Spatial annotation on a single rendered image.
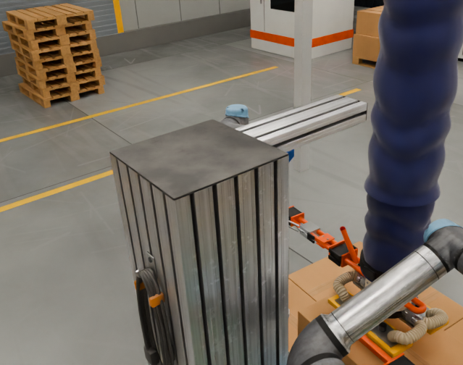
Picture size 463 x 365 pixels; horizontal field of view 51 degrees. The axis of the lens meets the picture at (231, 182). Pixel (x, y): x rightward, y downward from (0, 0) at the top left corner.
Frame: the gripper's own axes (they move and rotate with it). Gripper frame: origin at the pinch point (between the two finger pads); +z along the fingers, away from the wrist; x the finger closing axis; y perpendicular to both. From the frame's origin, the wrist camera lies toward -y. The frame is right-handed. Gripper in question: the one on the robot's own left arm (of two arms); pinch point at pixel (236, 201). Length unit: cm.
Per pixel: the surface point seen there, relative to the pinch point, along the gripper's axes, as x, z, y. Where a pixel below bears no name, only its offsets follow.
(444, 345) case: -59, 58, 51
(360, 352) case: -41, 58, 24
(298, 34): 218, 9, 238
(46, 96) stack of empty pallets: 634, 135, 106
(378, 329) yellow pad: -46, 44, 27
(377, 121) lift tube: -36, -33, 28
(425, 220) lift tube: -51, -1, 37
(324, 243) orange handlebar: -7, 33, 39
